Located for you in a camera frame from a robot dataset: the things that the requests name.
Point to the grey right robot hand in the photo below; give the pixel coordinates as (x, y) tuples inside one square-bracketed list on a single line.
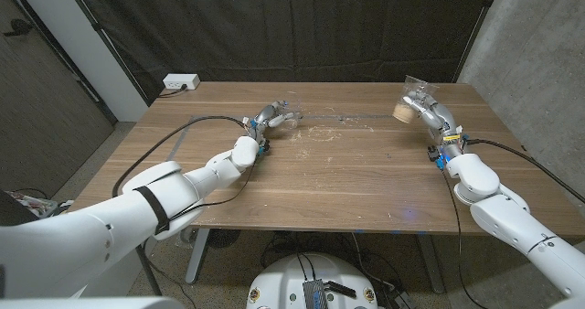
[(436, 117)]

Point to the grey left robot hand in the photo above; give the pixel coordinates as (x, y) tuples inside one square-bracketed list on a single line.
[(265, 119)]

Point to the brown sugar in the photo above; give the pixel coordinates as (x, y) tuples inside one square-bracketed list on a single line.
[(403, 114)]

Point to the clear plastic cup holding sugar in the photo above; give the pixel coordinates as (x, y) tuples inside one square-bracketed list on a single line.
[(418, 84)]

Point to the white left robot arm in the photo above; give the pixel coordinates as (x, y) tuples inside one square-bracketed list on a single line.
[(91, 240)]

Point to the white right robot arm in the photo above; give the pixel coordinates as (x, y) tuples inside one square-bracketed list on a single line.
[(503, 213)]

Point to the white power strip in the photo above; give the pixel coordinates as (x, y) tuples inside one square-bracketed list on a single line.
[(181, 81)]

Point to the black backdrop stand pole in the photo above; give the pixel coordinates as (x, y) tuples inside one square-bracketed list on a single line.
[(105, 39), (477, 28)]

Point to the black backdrop curtain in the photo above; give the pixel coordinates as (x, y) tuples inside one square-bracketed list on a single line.
[(228, 25)]

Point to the round black fan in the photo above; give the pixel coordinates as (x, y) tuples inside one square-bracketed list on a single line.
[(224, 238)]

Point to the grey table leg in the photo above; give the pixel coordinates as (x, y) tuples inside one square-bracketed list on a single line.
[(432, 268), (197, 258)]

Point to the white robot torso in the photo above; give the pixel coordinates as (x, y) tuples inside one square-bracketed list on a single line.
[(283, 281)]

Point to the grey ribbed adapter box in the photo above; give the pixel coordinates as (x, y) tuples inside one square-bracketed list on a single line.
[(315, 295)]

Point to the black connector block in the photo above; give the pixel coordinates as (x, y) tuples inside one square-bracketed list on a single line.
[(340, 289)]

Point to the patterned cloth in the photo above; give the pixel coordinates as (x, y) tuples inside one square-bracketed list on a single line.
[(36, 203)]

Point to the white robot head cover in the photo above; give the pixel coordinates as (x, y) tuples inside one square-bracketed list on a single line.
[(91, 303)]

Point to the dark chair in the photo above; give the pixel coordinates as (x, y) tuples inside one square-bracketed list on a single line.
[(13, 210)]

